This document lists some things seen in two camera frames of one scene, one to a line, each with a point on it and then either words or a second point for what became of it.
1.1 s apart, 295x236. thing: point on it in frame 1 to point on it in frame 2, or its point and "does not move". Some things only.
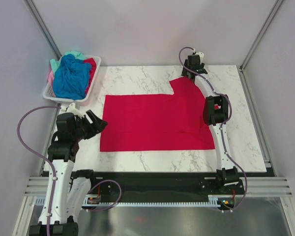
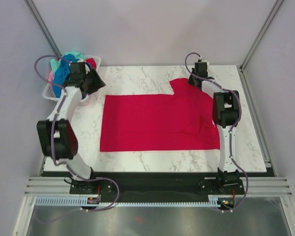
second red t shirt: (92, 72) does not move
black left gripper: (97, 126) to (99, 83)
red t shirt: (160, 122) does not move
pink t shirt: (51, 78) does not move
